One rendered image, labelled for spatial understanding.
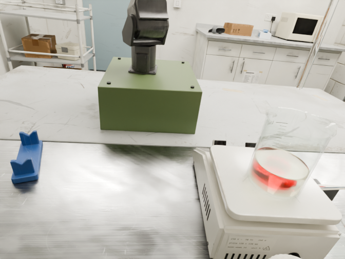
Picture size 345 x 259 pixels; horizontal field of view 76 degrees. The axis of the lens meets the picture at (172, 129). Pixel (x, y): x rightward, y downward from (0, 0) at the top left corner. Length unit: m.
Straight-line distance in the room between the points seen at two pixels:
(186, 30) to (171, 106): 2.71
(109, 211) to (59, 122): 0.28
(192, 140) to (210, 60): 2.22
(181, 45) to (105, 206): 2.93
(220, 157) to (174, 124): 0.21
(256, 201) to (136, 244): 0.15
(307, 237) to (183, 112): 0.31
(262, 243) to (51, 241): 0.24
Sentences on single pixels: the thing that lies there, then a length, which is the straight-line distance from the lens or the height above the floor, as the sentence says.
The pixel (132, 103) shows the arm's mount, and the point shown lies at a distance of 0.46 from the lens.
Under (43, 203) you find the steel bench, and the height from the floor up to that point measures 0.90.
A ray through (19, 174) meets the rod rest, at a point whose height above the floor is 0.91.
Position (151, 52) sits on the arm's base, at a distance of 0.53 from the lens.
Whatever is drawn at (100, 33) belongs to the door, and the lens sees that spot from 3.18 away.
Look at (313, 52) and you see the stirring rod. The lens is 0.24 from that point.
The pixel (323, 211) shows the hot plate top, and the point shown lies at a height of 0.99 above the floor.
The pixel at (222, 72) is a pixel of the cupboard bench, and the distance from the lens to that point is 2.75.
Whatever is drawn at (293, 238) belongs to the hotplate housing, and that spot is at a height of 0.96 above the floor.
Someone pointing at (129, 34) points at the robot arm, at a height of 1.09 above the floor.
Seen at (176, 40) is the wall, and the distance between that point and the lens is 3.15.
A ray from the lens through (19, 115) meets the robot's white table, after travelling 0.60.
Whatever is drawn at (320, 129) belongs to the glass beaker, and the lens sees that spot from 0.27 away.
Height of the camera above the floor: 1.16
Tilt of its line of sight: 30 degrees down
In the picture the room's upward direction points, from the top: 7 degrees clockwise
